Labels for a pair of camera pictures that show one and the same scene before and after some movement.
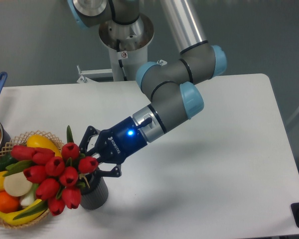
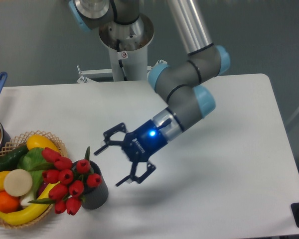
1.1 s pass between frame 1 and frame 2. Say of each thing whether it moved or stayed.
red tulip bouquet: moved
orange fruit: stayed
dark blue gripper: moved
